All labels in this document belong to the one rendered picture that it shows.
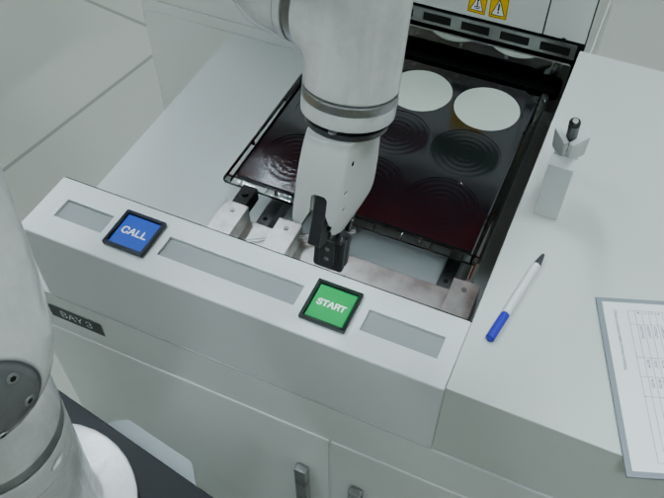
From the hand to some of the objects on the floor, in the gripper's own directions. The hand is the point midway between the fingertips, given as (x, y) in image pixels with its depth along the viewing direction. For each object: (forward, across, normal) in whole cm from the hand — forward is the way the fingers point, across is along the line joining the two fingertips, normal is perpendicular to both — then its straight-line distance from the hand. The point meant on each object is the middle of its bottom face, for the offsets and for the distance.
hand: (332, 249), depth 77 cm
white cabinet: (+99, +48, -2) cm, 110 cm away
